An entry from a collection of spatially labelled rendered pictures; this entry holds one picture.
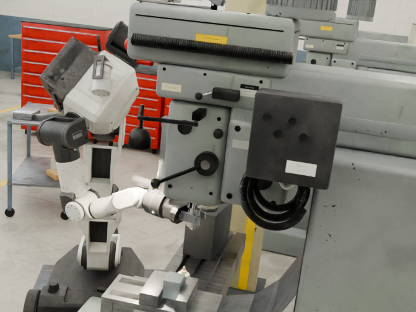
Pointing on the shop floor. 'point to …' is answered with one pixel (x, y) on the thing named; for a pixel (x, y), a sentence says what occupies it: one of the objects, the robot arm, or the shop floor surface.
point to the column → (361, 237)
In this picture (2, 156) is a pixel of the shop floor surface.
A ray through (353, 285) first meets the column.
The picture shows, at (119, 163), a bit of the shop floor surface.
